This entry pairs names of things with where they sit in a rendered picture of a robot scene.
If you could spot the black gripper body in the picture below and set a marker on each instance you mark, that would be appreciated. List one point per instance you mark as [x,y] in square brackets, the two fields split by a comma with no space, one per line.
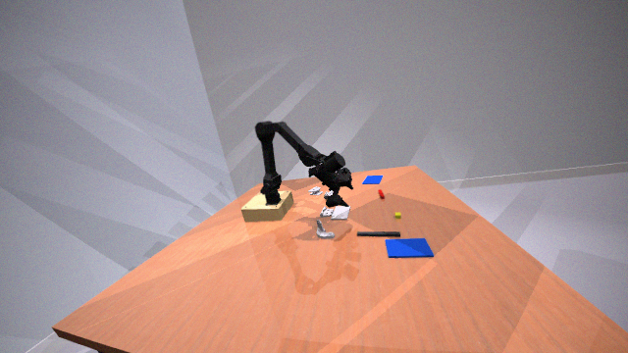
[332,200]

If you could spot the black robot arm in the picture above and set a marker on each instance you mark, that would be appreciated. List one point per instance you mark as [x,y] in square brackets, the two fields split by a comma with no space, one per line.
[308,155]

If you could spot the dark grey flat bar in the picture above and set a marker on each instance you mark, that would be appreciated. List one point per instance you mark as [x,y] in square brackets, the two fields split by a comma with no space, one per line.
[379,233]

